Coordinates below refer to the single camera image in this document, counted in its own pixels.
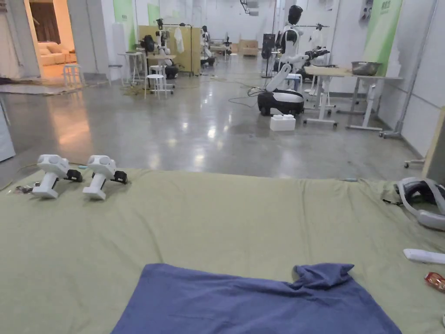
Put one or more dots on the dark blue shirt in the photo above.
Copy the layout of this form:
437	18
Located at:
243	302

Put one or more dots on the white humanoid robot on wheels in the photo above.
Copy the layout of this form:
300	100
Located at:
286	69

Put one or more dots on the cardboard carton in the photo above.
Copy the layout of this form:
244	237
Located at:
248	47

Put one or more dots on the white shirt on rack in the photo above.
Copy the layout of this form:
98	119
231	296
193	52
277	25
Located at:
316	39

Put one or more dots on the spare white hand-held gripper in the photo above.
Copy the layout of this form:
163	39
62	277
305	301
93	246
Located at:
100	174
52	174

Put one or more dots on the white foam block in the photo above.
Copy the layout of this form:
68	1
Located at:
283	122

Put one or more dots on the white and grey headset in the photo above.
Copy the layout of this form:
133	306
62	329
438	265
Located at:
422	201

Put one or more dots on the bed with pale green sheet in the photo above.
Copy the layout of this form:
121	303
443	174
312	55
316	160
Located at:
215	222

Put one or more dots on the white robot with black arm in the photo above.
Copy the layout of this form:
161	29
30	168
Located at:
163	52

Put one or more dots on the white remote control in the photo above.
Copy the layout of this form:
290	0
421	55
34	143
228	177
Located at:
422	256

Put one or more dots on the small dark items on sheet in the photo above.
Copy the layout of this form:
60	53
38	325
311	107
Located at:
23	188

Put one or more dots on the red snack wrapper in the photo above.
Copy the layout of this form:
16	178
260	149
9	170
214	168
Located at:
436	279

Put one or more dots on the beige sofa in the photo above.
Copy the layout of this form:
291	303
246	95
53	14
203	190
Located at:
55	53

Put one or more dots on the wooden partition screen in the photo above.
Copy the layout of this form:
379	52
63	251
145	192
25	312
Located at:
187	48

